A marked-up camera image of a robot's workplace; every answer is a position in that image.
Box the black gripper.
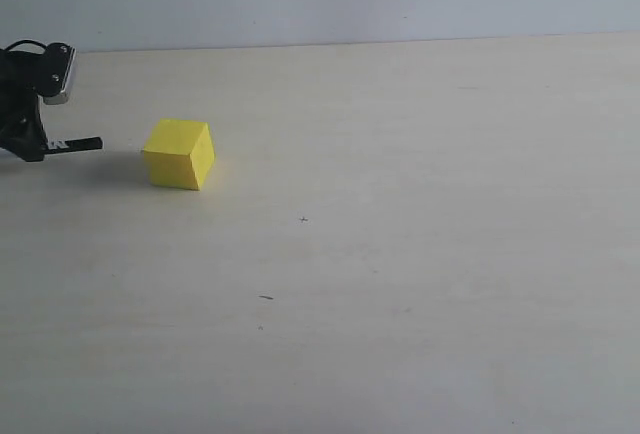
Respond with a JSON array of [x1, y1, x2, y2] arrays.
[[1, 51, 48, 162]]

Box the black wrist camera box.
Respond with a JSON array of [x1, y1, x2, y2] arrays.
[[34, 43, 76, 105]]

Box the black and white marker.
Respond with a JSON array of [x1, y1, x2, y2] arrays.
[[44, 137, 103, 155]]

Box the yellow foam cube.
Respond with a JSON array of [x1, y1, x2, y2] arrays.
[[142, 119, 215, 191]]

